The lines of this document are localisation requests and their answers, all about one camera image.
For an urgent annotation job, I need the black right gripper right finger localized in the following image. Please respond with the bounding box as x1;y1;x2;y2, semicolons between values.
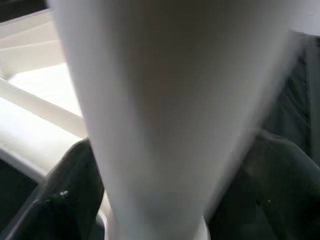
208;127;320;240

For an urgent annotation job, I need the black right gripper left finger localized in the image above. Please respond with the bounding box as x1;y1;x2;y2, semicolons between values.
0;137;105;240

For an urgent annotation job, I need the white plastic table top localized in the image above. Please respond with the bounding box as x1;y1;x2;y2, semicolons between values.
0;8;211;240

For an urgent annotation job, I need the white plastic table leg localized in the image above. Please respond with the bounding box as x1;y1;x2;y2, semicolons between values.
46;0;301;240

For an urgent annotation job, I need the black tablecloth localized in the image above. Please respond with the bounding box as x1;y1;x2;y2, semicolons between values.
0;0;320;226

